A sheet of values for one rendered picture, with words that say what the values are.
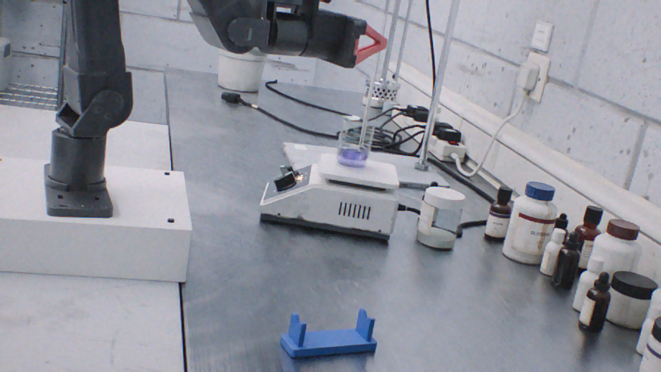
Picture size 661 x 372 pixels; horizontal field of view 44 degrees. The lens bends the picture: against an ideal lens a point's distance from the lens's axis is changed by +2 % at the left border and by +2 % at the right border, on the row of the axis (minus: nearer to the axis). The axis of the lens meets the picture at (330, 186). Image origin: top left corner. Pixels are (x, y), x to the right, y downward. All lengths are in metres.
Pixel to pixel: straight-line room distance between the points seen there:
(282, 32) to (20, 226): 0.40
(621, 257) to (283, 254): 0.45
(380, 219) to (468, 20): 0.92
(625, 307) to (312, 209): 0.44
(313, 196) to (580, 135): 0.52
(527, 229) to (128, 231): 0.58
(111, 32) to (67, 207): 0.21
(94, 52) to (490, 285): 0.59
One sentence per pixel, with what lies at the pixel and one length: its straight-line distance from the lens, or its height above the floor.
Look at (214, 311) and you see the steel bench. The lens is 0.91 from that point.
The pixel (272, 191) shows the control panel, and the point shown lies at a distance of 1.22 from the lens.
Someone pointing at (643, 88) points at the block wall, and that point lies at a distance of 1.35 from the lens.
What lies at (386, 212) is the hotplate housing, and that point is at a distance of 1.18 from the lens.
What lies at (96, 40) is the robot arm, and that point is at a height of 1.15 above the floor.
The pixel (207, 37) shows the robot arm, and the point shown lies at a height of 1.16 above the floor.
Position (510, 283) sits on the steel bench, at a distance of 1.15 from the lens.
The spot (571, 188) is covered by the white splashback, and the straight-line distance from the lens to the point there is 1.41.
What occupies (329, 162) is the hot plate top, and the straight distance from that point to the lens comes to 1.23.
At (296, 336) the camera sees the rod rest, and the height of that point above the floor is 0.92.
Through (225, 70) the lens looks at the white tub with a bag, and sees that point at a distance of 2.16.
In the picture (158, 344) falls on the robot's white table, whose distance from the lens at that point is 0.83.
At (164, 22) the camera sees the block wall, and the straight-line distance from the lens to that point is 3.52.
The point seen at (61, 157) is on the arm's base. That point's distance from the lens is 1.01.
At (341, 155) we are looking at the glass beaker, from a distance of 1.21.
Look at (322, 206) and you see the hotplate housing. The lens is 1.18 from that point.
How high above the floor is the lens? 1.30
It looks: 16 degrees down
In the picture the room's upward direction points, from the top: 10 degrees clockwise
